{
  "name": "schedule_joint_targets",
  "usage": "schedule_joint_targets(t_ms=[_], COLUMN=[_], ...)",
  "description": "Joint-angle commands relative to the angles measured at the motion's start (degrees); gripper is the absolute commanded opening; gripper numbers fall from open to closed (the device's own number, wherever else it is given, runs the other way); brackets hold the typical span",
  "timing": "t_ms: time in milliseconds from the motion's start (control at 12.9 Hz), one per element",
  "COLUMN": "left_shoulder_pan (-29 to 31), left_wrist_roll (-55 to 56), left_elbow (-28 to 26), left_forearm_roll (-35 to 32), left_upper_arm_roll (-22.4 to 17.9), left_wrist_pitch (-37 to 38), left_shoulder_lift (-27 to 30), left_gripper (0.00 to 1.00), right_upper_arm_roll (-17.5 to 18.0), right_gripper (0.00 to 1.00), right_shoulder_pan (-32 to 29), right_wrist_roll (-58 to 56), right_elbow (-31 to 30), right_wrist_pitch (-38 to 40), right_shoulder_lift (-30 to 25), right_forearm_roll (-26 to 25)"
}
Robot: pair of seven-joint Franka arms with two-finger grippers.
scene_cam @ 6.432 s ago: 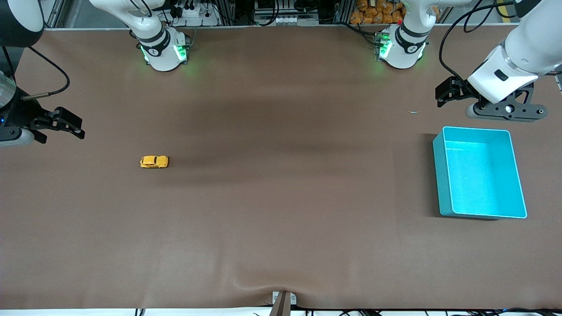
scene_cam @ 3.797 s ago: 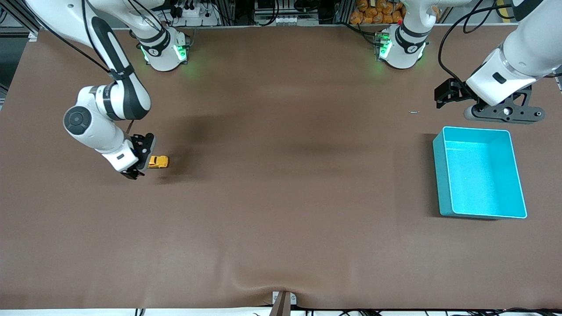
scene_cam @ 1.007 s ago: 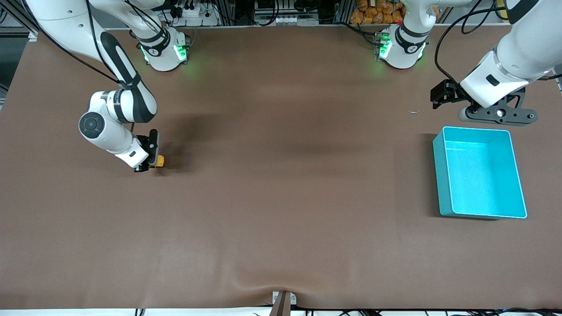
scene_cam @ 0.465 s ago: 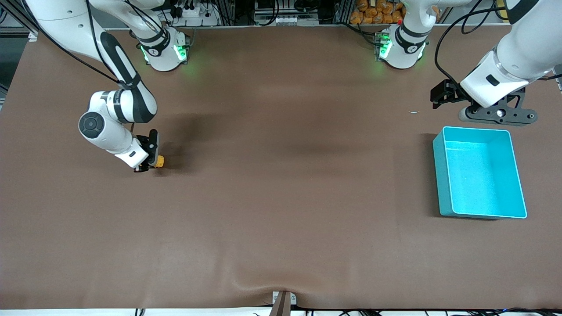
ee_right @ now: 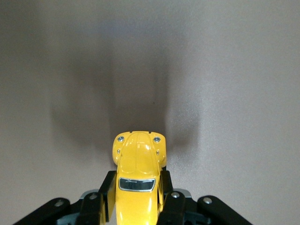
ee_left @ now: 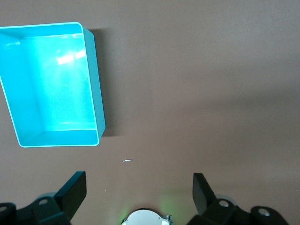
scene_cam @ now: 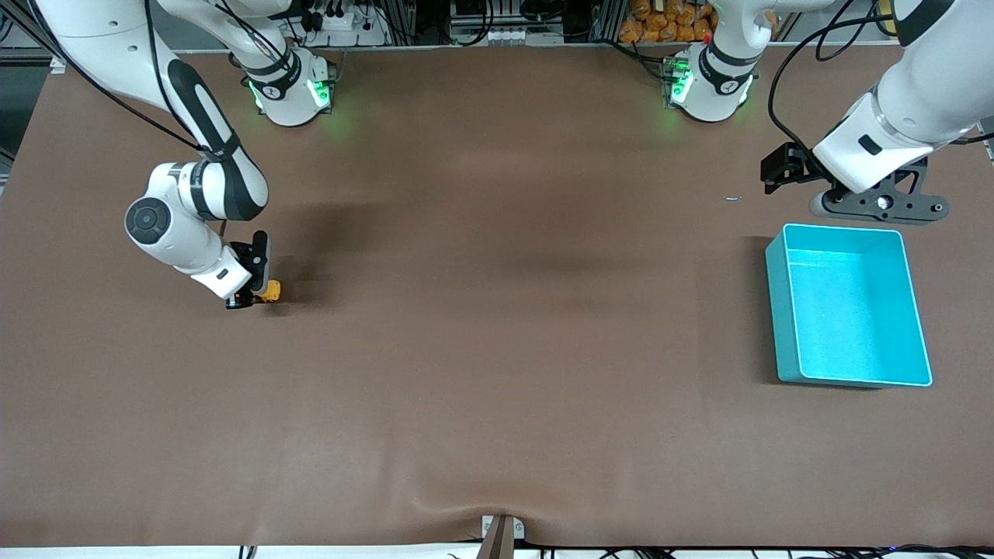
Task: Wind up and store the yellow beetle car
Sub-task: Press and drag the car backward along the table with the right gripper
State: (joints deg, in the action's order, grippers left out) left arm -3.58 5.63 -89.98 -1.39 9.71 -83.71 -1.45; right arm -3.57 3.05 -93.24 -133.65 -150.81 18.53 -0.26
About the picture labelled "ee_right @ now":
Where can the brown table mat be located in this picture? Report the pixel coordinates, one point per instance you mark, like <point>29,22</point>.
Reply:
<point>150,70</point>

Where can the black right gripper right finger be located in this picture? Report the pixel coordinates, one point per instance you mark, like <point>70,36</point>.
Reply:
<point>178,206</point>

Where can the yellow beetle toy car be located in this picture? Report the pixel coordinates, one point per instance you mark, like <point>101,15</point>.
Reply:
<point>138,178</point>

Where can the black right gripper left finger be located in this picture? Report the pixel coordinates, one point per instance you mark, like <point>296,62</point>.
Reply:
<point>93,206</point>

